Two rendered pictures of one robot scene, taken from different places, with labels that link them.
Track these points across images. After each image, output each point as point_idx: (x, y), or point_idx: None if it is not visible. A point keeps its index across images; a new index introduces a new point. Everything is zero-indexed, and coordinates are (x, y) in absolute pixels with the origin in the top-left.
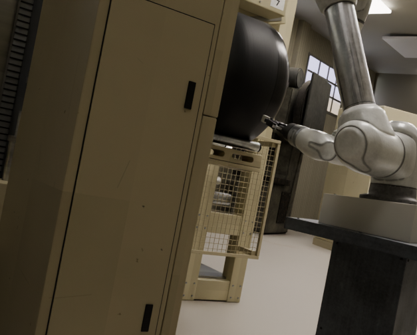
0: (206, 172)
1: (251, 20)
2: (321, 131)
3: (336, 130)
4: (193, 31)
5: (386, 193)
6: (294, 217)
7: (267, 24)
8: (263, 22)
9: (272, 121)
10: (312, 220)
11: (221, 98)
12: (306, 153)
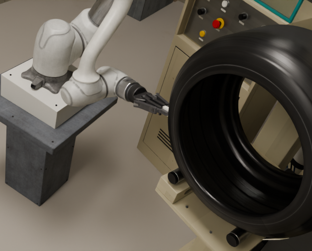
0: (166, 57)
1: (262, 26)
2: (112, 70)
3: (98, 73)
4: None
5: None
6: (112, 99)
7: (251, 31)
8: (261, 31)
9: (161, 98)
10: (98, 104)
11: (177, 23)
12: None
